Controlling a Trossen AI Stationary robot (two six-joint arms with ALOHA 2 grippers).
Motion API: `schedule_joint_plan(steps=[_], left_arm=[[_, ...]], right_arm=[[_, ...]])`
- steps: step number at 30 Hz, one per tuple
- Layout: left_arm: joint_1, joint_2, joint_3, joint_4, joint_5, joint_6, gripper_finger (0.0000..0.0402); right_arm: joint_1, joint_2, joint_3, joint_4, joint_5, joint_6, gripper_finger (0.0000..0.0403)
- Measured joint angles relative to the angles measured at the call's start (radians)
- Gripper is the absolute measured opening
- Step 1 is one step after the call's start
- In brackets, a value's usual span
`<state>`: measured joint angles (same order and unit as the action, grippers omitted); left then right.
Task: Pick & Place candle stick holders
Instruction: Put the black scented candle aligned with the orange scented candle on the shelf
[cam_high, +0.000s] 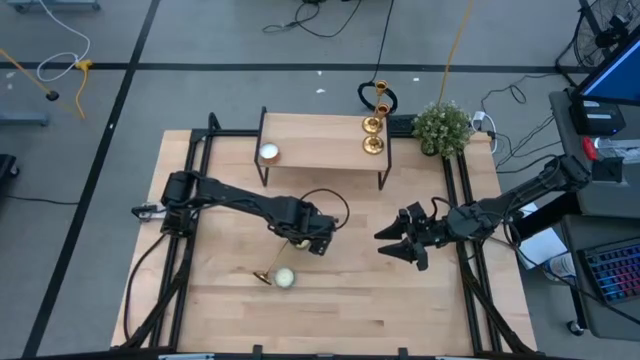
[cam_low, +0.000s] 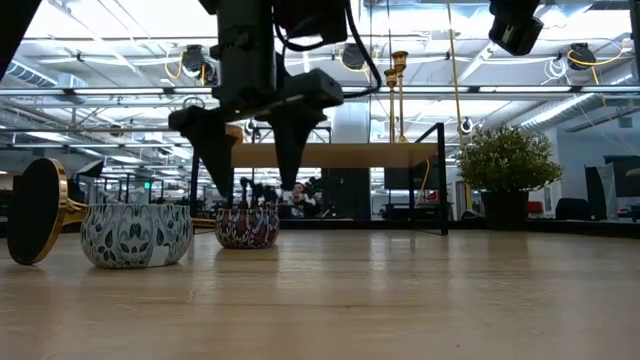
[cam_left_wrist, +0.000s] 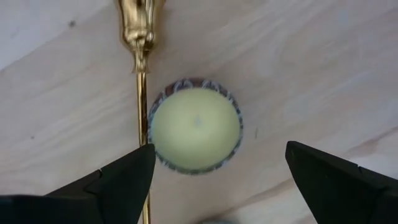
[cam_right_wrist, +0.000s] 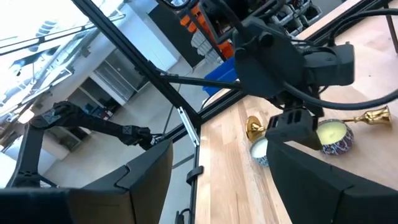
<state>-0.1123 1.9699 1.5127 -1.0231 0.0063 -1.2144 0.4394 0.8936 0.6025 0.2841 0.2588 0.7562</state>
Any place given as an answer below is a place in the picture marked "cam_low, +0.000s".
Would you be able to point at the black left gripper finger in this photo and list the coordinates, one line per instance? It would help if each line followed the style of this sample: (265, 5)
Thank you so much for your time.
(215, 150)
(290, 145)

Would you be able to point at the orange patterned candle tin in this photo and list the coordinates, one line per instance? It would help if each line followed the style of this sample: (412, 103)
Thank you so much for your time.
(239, 132)

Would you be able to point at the maroon white patterned candle tin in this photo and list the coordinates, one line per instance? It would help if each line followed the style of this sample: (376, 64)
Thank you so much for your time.
(247, 230)

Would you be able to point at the teal white floral candle tin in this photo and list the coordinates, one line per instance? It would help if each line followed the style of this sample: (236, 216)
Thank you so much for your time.
(135, 235)

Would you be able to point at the gold candlestick holder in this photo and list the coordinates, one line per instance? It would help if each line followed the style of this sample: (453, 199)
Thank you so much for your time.
(35, 210)
(391, 77)
(400, 60)

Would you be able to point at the black background robot arm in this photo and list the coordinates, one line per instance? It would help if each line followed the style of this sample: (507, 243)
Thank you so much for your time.
(245, 192)

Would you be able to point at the person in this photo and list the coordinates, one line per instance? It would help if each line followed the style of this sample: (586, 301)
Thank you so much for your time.
(301, 197)

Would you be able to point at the wooden shelf with black legs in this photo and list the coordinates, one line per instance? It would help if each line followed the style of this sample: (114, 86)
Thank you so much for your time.
(350, 156)

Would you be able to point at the white building column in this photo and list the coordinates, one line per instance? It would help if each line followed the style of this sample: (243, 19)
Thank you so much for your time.
(350, 125)

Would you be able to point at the green potted plant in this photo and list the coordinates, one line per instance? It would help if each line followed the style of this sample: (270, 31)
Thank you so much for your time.
(507, 165)

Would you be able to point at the red box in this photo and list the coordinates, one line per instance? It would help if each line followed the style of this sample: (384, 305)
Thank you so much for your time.
(535, 207)

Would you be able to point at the dark background monitor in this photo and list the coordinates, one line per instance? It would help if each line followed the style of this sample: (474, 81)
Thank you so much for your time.
(622, 175)

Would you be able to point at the dark office chair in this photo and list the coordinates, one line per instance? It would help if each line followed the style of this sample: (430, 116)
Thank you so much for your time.
(572, 210)

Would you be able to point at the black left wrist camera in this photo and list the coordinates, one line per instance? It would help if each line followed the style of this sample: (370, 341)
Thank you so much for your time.
(315, 20)

